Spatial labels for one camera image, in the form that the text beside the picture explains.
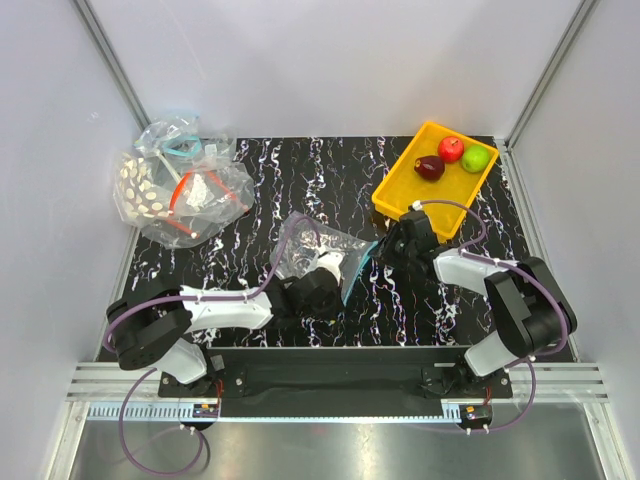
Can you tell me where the clear blue-zip bag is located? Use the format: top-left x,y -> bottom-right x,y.
269,211 -> 377,304
133,112 -> 236,172

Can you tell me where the dark red apple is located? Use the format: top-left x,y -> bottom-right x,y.
414,155 -> 446,182

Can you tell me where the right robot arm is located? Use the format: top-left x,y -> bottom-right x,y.
373,210 -> 577,397

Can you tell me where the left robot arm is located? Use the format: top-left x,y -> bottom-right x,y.
104,266 -> 342,396

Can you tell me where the clear red-zip bag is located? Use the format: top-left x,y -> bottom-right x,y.
139,162 -> 255,249

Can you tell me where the polka dot bag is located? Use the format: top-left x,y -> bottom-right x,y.
113,153 -> 176,228

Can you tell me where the yellow plastic tray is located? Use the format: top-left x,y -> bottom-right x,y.
372,122 -> 499,242

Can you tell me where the green apple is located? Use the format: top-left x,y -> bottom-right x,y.
460,145 -> 491,173

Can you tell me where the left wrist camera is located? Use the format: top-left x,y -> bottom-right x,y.
314,246 -> 345,284

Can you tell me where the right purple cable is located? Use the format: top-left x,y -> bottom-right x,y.
409,199 -> 571,431

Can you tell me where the purple cable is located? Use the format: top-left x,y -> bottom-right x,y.
102,215 -> 324,476
409,199 -> 571,431

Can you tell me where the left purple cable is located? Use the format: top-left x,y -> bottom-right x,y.
102,215 -> 324,476

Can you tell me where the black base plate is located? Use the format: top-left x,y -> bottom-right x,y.
158,346 -> 513,421

